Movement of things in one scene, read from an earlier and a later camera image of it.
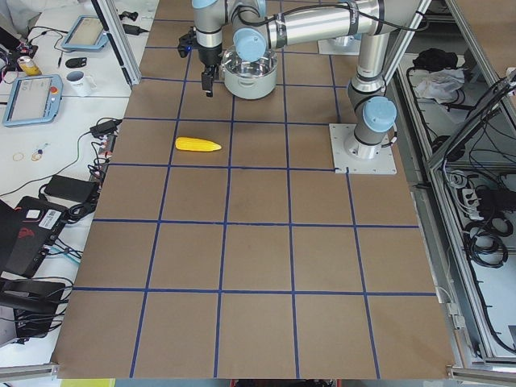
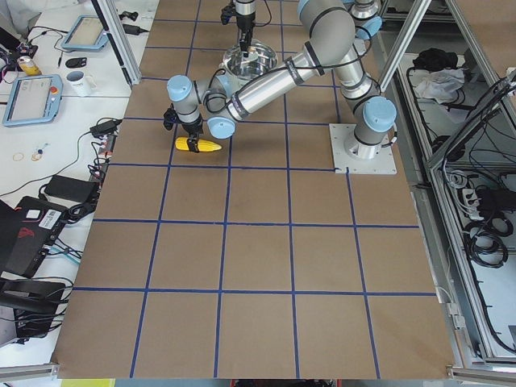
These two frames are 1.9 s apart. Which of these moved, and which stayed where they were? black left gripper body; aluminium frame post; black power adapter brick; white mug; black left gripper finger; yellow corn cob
Moved: black left gripper body; black left gripper finger
Stayed: aluminium frame post; yellow corn cob; black power adapter brick; white mug
